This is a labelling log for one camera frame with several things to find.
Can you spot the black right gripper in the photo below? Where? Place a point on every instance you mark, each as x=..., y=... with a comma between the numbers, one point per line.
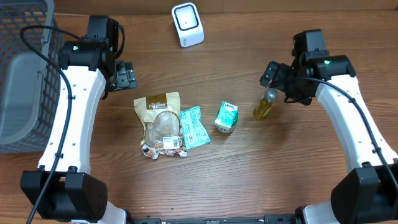
x=272, y=74

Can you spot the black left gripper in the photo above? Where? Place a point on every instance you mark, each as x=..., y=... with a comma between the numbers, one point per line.
x=127, y=76

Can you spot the yellow dish soap bottle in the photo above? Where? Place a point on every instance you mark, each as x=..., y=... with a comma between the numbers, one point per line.
x=266, y=102

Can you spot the brown snack pouch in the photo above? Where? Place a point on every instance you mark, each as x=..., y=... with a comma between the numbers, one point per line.
x=160, y=117

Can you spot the green tissue canister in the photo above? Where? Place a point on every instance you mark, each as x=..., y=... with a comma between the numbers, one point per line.
x=227, y=117

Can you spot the teal snack packet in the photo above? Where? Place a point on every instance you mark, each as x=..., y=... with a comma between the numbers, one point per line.
x=193, y=130

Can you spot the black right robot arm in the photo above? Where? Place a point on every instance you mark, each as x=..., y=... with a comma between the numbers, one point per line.
x=368, y=193

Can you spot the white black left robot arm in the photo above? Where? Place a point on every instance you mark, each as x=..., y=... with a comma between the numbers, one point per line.
x=62, y=187

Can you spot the white barcode scanner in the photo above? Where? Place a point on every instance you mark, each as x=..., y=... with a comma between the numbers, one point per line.
x=188, y=24

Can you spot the grey plastic mesh basket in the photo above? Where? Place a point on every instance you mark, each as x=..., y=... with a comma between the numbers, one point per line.
x=30, y=87

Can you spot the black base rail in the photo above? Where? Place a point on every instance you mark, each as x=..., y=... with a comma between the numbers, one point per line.
x=267, y=219

